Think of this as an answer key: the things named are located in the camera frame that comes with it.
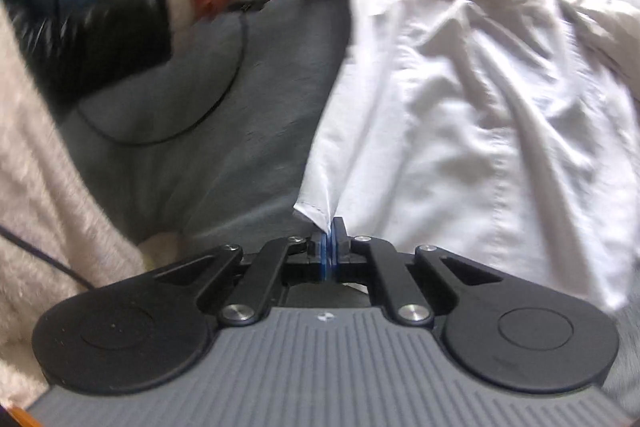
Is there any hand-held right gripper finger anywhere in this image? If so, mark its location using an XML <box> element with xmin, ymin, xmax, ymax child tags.
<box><xmin>331</xmin><ymin>217</ymin><xmax>505</xmax><ymax>327</ymax></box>
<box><xmin>154</xmin><ymin>218</ymin><xmax>332</xmax><ymax>327</ymax></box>

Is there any white button shirt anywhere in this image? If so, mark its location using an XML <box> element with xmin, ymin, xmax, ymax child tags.
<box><xmin>292</xmin><ymin>0</ymin><xmax>640</xmax><ymax>313</ymax></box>

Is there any grey bed blanket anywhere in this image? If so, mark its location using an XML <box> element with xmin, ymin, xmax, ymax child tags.
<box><xmin>50</xmin><ymin>0</ymin><xmax>640</xmax><ymax>413</ymax></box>

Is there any fluffy white coat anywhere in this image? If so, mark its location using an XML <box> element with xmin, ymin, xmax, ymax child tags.
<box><xmin>0</xmin><ymin>0</ymin><xmax>181</xmax><ymax>408</ymax></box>

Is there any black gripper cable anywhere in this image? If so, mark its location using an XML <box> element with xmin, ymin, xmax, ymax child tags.
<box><xmin>40</xmin><ymin>0</ymin><xmax>251</xmax><ymax>145</ymax></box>
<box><xmin>0</xmin><ymin>227</ymin><xmax>92</xmax><ymax>290</ymax></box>

